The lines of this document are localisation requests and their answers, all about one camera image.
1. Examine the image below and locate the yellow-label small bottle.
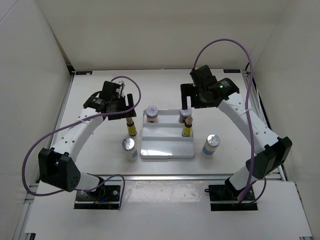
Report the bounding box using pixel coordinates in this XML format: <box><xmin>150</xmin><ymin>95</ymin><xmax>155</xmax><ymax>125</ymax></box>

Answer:
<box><xmin>126</xmin><ymin>117</ymin><xmax>137</xmax><ymax>137</ymax></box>
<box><xmin>181</xmin><ymin>116</ymin><xmax>193</xmax><ymax>137</ymax></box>

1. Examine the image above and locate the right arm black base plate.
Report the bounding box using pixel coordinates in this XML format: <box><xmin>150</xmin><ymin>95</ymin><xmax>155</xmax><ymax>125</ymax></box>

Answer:
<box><xmin>204</xmin><ymin>185</ymin><xmax>258</xmax><ymax>212</ymax></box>

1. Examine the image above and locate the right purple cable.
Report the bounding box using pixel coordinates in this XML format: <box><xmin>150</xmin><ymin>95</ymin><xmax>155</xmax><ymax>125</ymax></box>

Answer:
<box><xmin>192</xmin><ymin>38</ymin><xmax>267</xmax><ymax>203</ymax></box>

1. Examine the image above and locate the purple cable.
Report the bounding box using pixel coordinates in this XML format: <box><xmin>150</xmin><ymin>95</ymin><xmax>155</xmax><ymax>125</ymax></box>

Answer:
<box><xmin>22</xmin><ymin>75</ymin><xmax>142</xmax><ymax>197</ymax></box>
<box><xmin>192</xmin><ymin>38</ymin><xmax>267</xmax><ymax>203</ymax></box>

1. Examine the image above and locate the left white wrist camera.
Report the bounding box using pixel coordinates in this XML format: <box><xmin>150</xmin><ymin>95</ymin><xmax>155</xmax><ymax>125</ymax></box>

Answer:
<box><xmin>116</xmin><ymin>80</ymin><xmax>125</xmax><ymax>98</ymax></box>

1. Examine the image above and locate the white divided organizer tray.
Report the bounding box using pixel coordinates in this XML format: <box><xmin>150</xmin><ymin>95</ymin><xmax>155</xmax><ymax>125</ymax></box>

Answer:
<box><xmin>140</xmin><ymin>109</ymin><xmax>195</xmax><ymax>161</ymax></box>

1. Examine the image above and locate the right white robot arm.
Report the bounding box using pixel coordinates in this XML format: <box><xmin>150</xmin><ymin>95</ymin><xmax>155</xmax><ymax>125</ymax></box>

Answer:
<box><xmin>180</xmin><ymin>65</ymin><xmax>293</xmax><ymax>200</ymax></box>

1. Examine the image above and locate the silver-cap white bottle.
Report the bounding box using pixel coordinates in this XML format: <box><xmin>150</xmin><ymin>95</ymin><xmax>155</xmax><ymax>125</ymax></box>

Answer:
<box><xmin>201</xmin><ymin>134</ymin><xmax>221</xmax><ymax>158</ymax></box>
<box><xmin>121</xmin><ymin>137</ymin><xmax>138</xmax><ymax>162</ymax></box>

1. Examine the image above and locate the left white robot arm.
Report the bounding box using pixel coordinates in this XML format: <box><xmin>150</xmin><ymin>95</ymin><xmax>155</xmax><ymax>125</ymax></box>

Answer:
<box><xmin>38</xmin><ymin>79</ymin><xmax>136</xmax><ymax>200</ymax></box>

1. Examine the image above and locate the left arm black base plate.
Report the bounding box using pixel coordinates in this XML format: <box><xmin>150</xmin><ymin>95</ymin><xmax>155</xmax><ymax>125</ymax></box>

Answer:
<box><xmin>73</xmin><ymin>185</ymin><xmax>122</xmax><ymax>210</ymax></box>

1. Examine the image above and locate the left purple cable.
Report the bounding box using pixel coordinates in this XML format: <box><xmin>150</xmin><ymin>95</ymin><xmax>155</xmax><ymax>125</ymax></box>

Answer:
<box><xmin>22</xmin><ymin>75</ymin><xmax>142</xmax><ymax>197</ymax></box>

